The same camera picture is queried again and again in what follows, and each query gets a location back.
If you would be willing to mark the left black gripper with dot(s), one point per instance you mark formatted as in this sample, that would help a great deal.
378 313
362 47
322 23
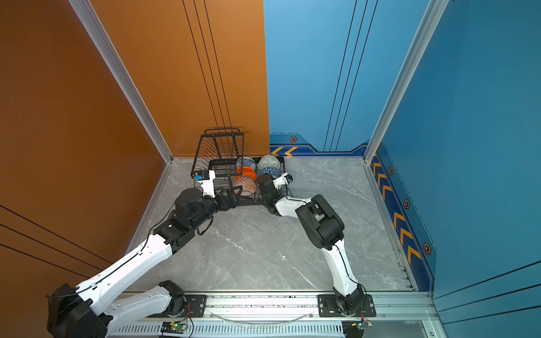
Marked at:
232 203

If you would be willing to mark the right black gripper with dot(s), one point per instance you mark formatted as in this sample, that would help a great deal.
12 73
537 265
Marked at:
263 175

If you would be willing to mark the red geometric pattern bowl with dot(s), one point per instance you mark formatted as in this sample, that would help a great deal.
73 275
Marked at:
248 185

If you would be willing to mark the orange plastic bowl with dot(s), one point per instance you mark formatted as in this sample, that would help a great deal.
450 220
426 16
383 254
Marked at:
246 171

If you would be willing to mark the green geometric pattern bowl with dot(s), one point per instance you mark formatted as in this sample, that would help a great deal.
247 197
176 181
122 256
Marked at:
269 161

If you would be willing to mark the blue floral white bowl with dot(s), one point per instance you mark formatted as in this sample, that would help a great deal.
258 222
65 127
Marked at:
246 161

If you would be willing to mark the black wire dish rack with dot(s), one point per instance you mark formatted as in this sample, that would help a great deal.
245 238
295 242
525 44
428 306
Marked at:
218 149

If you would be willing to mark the blue dotted pattern bowl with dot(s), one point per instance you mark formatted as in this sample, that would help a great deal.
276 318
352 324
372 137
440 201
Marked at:
270 170

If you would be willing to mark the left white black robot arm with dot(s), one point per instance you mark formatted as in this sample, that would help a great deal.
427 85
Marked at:
91 309

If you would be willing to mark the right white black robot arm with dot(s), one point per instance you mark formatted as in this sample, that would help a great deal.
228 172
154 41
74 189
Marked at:
325 230

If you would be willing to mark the left green circuit board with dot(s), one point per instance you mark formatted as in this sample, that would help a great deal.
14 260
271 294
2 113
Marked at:
173 329

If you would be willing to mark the green circuit board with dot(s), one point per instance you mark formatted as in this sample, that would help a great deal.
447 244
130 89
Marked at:
173 329
355 329

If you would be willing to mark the right green circuit board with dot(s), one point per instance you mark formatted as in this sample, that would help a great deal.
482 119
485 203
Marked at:
355 329

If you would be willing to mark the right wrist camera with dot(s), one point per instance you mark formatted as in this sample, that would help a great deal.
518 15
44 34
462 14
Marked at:
283 181

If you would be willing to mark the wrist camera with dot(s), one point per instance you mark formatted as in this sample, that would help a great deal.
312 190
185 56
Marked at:
205 178
283 181

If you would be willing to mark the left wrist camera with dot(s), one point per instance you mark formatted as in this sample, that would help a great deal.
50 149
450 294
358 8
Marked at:
205 178

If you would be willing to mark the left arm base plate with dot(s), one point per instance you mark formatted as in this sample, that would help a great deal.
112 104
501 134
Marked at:
192 305

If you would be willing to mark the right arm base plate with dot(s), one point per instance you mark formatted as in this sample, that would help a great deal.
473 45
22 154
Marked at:
330 305

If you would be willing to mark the aluminium front rail frame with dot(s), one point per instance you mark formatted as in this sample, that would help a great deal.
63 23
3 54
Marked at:
295 314

